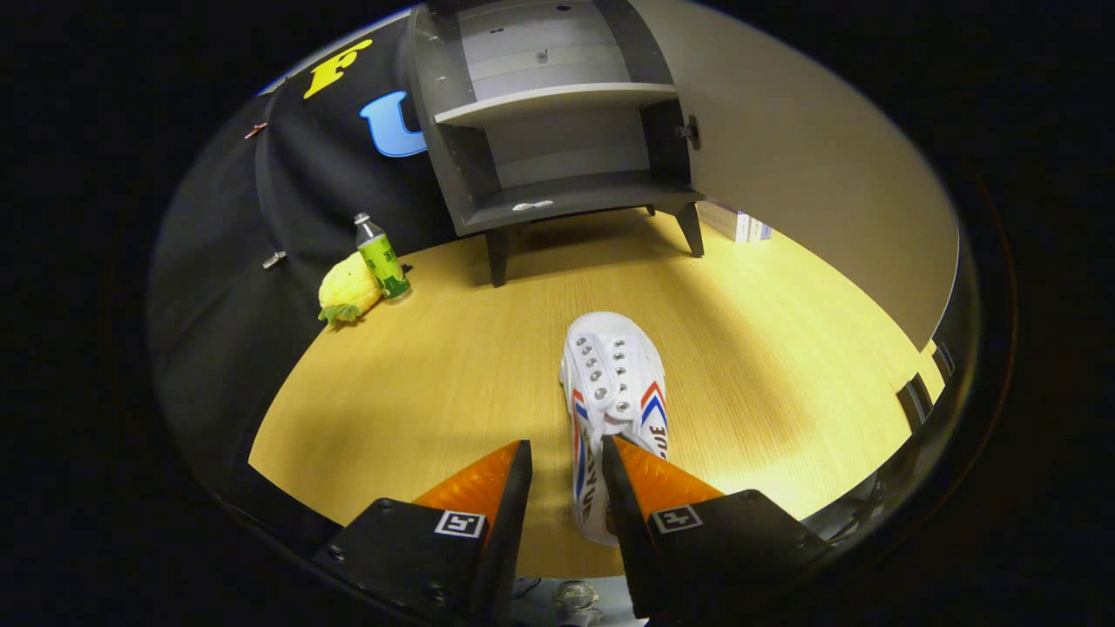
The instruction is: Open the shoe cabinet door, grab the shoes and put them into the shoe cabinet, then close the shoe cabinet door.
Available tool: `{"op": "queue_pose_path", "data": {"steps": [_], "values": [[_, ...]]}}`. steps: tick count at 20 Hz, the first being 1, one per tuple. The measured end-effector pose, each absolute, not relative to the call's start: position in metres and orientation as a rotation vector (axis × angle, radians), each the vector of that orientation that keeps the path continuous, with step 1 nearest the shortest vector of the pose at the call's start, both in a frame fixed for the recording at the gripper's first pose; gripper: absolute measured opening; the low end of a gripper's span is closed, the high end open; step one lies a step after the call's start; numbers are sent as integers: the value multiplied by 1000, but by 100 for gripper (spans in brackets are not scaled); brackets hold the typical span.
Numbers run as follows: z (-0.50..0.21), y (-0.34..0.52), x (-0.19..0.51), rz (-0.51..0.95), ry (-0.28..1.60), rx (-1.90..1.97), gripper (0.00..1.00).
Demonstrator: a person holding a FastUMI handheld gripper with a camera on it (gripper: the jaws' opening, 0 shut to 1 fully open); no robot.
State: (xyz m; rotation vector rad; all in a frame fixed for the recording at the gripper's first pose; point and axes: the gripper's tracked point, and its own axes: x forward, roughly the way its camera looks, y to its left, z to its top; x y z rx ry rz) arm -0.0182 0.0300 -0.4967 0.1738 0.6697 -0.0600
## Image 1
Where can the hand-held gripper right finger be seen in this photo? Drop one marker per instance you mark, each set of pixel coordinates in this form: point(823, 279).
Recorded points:
point(629, 531)

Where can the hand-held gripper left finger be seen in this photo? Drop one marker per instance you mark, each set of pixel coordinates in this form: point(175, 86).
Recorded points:
point(510, 531)

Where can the white canvas shoe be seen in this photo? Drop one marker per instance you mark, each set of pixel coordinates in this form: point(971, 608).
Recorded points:
point(614, 366)

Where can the grey shoe cabinet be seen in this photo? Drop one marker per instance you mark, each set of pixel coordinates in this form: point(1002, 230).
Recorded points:
point(575, 196)

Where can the beige shoe cabinet door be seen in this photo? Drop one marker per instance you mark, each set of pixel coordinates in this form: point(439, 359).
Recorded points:
point(801, 157)

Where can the yellow pineapple plush toy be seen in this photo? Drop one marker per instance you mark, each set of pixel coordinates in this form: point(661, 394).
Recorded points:
point(348, 287)

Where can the green label drink bottle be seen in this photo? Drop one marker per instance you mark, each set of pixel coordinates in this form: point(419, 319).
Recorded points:
point(381, 257)

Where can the white cardboard boxes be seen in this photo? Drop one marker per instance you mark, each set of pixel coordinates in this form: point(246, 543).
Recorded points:
point(732, 222)

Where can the silver cloth clip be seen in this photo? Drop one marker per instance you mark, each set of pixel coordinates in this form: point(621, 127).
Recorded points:
point(273, 259)

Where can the black backdrop cloth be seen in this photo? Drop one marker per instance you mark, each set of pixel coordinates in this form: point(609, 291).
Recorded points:
point(226, 305)

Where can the red cloth clip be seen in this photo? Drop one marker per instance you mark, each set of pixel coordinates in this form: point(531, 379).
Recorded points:
point(255, 131)

